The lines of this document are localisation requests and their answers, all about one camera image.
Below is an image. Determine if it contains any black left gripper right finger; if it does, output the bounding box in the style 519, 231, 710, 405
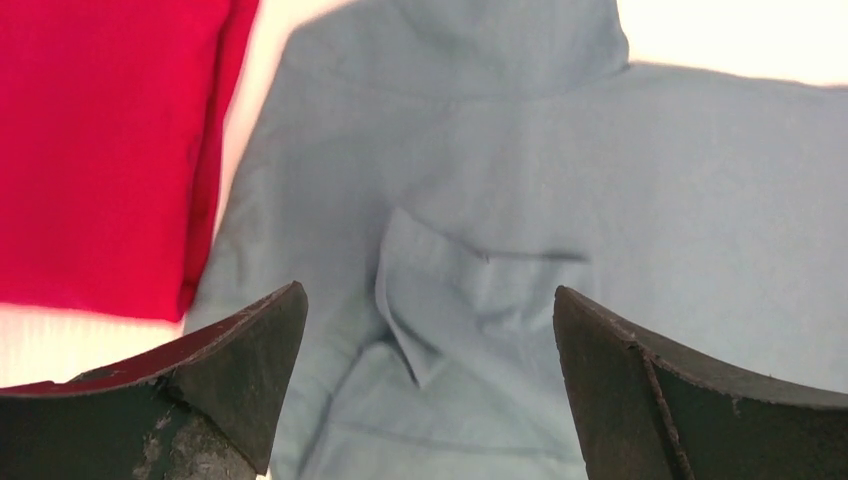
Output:
553, 286, 847, 479

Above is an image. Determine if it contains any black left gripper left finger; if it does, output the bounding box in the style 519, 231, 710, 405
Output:
1, 282, 308, 479

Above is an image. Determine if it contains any blue-grey t-shirt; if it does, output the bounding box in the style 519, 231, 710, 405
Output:
187, 1, 847, 479

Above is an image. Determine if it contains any folded red t-shirt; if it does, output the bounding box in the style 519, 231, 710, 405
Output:
1, 0, 258, 322

